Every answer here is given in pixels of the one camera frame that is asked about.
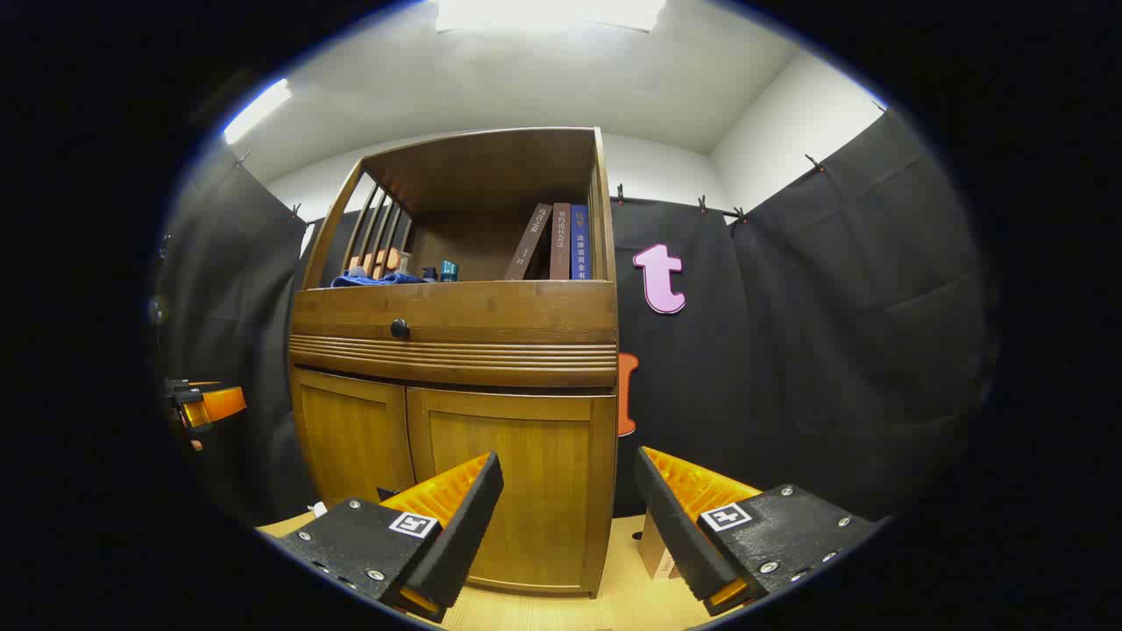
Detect blue book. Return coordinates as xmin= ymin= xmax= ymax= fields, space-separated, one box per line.
xmin=571 ymin=204 xmax=591 ymax=280

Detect wooden shoe cabinet door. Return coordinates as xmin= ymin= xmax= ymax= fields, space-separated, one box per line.
xmin=291 ymin=368 xmax=417 ymax=509
xmin=406 ymin=386 xmax=617 ymax=599

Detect blue cloth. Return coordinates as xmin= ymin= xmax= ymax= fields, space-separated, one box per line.
xmin=330 ymin=269 xmax=426 ymax=288

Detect large ceiling light panel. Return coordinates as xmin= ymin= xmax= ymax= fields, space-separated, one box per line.
xmin=434 ymin=0 xmax=667 ymax=34

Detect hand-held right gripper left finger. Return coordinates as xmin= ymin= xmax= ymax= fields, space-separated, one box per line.
xmin=273 ymin=451 xmax=505 ymax=625

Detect wooden double-door shoe cabinet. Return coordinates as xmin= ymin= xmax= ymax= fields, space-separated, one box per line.
xmin=288 ymin=127 xmax=620 ymax=599

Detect brown book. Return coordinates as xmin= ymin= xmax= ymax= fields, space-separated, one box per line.
xmin=504 ymin=203 xmax=553 ymax=281

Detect beige book with orange band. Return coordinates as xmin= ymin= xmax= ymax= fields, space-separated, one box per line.
xmin=637 ymin=513 xmax=680 ymax=581

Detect wooden blocks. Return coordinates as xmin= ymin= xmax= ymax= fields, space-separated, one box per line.
xmin=348 ymin=248 xmax=411 ymax=280

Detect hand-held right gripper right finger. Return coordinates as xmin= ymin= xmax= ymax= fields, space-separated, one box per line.
xmin=634 ymin=445 xmax=882 ymax=616

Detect maroon book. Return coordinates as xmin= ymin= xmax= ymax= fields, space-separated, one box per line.
xmin=550 ymin=202 xmax=572 ymax=280

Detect black backdrop cloth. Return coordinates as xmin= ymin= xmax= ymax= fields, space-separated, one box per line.
xmin=153 ymin=110 xmax=996 ymax=527

